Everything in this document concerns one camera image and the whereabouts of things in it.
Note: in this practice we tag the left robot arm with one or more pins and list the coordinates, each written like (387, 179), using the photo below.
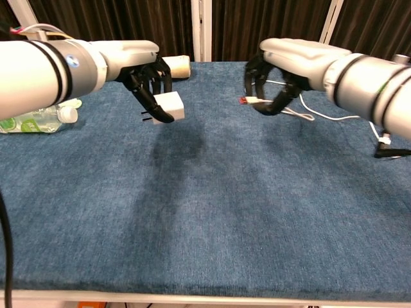
(38, 77)

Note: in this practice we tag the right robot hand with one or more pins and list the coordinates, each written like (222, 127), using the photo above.
(298, 57)

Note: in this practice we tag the white metal frame post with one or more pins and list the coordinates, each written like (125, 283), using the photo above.
(201, 29)
(332, 19)
(24, 16)

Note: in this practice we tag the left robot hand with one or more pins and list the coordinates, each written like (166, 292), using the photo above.
(131, 61)

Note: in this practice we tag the white charger adapter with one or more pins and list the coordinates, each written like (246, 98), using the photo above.
(171, 104)

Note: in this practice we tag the mayonnaise squeeze bottle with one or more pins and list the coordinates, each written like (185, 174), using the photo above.
(180, 67)

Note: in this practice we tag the black pleated curtain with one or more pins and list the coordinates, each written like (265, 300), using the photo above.
(128, 19)

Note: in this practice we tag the clear green-label water bottle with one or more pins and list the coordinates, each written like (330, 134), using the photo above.
(38, 122)

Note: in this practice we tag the blue felt table mat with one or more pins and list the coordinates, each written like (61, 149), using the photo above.
(205, 224)

